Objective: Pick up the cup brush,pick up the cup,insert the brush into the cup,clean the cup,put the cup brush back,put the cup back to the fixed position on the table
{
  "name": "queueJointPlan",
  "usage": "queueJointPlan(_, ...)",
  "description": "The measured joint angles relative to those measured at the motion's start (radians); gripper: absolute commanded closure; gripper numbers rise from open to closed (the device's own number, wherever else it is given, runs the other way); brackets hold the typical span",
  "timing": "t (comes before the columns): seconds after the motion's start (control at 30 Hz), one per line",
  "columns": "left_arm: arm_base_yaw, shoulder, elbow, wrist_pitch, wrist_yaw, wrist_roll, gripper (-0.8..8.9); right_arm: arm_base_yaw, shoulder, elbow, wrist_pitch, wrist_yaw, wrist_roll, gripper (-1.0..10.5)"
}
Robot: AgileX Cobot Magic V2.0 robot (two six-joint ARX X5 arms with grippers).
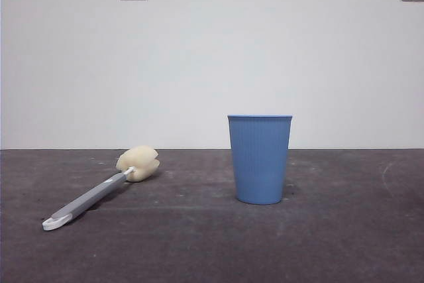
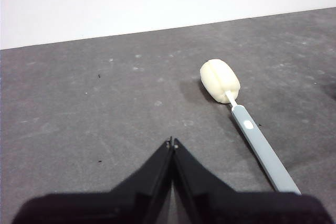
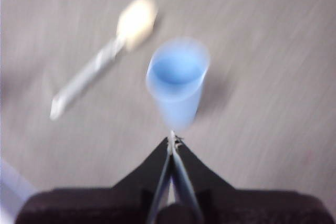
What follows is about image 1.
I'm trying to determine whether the blue ribbed plastic cup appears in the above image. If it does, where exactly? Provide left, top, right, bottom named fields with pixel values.
left=227, top=114, right=293, bottom=205

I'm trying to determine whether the grey cup brush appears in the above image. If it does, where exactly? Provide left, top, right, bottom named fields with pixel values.
left=42, top=144, right=161, bottom=232

